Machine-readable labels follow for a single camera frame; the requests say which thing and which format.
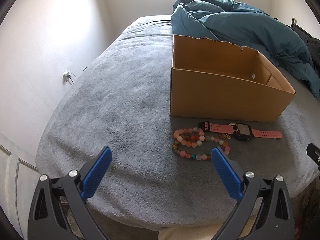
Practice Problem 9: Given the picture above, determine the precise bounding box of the pink strap digital watch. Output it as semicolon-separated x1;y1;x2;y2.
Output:
198;121;282;141

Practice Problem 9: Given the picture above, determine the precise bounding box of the grey fleece bed blanket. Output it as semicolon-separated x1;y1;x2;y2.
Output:
36;15;319;231

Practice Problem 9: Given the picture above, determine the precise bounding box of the brown cardboard box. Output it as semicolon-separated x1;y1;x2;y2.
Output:
170;35;296;122

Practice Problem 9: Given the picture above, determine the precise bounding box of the black clothing pile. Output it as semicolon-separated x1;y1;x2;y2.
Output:
291;17;320;78

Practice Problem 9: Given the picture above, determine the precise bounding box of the teal blue duvet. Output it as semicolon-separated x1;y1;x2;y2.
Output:
171;0;319;97

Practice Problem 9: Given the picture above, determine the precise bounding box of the white wall socket with cable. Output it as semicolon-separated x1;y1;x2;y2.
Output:
62;70;74;85

